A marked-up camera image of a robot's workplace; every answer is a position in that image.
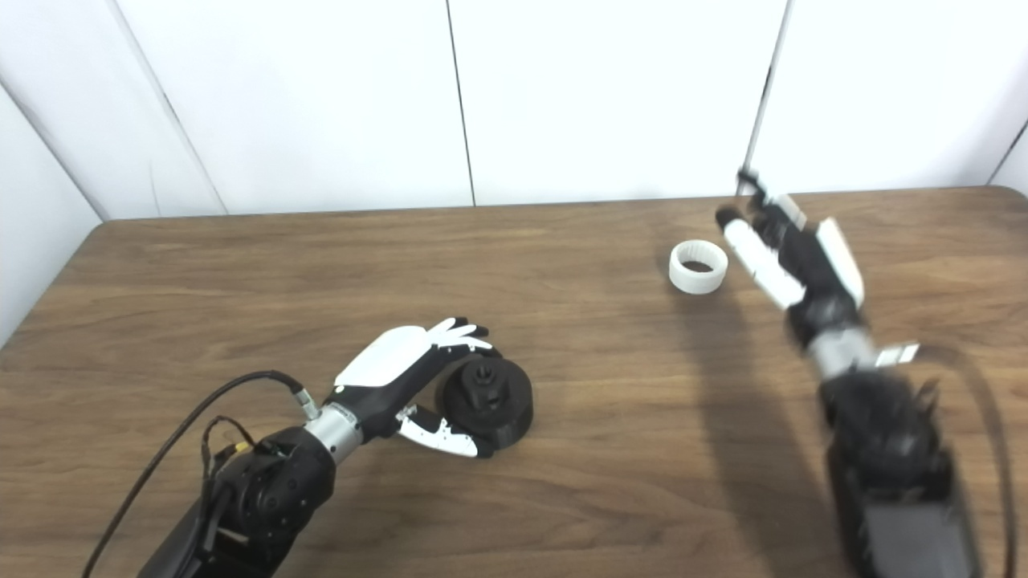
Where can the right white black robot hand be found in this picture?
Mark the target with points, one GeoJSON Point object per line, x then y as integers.
{"type": "Point", "coordinates": [811, 265]}

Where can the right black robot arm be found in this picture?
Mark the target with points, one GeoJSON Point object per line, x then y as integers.
{"type": "Point", "coordinates": [891, 457]}

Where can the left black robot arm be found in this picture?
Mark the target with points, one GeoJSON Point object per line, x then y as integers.
{"type": "Point", "coordinates": [273, 482]}

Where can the round black part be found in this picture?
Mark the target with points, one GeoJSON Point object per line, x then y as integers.
{"type": "Point", "coordinates": [490, 401]}

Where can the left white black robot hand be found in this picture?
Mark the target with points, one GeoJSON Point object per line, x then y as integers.
{"type": "Point", "coordinates": [393, 361]}

